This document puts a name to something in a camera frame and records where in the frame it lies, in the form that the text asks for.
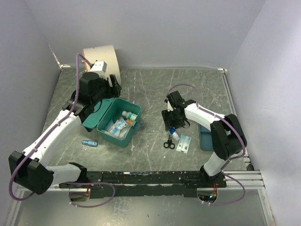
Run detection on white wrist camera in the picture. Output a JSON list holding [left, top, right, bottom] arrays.
[[90, 61, 107, 80], [165, 99, 173, 112]]

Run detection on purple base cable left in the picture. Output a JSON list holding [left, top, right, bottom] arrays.
[[63, 181, 116, 208]]

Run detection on teal divided tray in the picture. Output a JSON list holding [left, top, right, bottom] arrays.
[[198, 124, 213, 152]]

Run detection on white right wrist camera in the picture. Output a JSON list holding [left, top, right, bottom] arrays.
[[165, 99, 173, 112]]

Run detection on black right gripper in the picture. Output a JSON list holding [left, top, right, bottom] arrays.
[[162, 107, 184, 131]]

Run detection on metal corner bracket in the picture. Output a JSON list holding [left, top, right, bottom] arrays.
[[59, 64, 71, 70]]

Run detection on black scissors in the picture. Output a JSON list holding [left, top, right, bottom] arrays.
[[163, 134, 175, 149]]

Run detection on white disinfectant bottle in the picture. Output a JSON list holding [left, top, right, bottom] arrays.
[[122, 111, 137, 121]]

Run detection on cream cylindrical cabinet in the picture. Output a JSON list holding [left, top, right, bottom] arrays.
[[83, 45, 121, 85]]

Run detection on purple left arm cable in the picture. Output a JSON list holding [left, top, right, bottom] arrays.
[[8, 53, 97, 201]]

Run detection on teal medicine kit box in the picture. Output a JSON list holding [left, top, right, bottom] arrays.
[[82, 98, 142, 148]]

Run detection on clear gauze packet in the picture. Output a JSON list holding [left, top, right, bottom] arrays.
[[102, 119, 130, 140]]

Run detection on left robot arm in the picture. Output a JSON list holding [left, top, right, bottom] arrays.
[[8, 72, 121, 194]]

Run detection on aluminium frame rail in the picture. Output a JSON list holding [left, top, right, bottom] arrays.
[[18, 171, 266, 191]]

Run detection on black mounting base rail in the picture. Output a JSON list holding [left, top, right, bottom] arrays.
[[58, 170, 228, 199]]

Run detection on blue white wipes packet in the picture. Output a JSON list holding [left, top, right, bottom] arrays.
[[109, 119, 129, 137]]

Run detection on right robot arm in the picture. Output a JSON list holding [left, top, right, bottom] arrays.
[[161, 91, 247, 187]]

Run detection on blue transparent small bottle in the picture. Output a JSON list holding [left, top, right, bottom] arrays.
[[81, 140, 98, 147]]

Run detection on brown bottle orange cap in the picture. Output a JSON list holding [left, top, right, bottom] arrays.
[[126, 119, 134, 127]]

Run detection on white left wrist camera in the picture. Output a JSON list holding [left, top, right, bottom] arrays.
[[90, 61, 107, 80]]

